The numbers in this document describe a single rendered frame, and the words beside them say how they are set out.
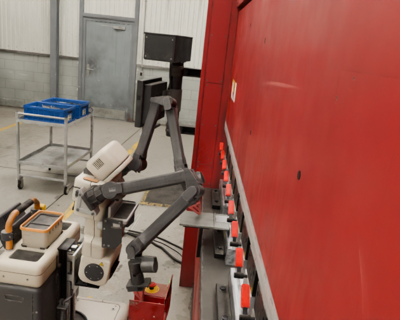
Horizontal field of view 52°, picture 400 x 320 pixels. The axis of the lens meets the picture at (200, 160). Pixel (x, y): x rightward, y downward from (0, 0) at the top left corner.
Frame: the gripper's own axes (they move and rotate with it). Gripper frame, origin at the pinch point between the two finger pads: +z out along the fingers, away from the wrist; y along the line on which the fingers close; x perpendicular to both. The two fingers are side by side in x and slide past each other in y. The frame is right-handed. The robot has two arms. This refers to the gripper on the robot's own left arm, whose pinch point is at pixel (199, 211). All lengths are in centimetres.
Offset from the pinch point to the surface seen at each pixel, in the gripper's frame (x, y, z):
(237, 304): -12, -71, 13
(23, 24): 317, 730, -265
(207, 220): -2.6, -3.6, 5.4
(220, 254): -4.3, -21.1, 17.4
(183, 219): 8.7, -5.1, -1.1
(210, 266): 1.0, -29.7, 17.3
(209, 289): 1, -49, 17
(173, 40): -17, 99, -89
